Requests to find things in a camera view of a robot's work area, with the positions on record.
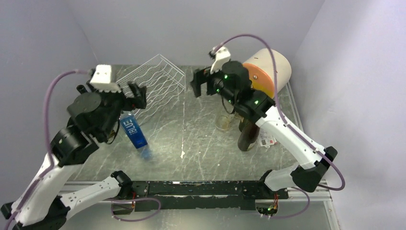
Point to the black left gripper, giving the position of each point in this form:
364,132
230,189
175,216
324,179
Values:
140,99

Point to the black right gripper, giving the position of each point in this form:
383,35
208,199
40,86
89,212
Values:
200,77

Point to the blue clear bottle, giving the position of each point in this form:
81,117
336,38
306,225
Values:
136,136

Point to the brown bottle gold foil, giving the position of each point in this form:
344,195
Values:
249,134

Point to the dark green bottle black neck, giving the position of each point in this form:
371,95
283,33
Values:
81,89

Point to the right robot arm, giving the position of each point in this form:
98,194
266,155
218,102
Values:
313,160

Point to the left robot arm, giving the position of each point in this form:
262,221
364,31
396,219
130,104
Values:
92,118

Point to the cream orange yellow cylinder box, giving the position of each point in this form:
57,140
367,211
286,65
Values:
264,76

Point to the white paper label sheet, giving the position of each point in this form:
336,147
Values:
266,140

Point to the white wire wine rack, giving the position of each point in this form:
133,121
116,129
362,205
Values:
165,82

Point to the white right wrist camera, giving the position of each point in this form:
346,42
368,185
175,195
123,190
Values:
220,57

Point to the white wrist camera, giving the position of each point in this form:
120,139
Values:
220,57
104,79

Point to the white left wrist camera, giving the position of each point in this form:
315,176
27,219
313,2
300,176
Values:
104,79

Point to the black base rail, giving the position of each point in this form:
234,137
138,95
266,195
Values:
203,194

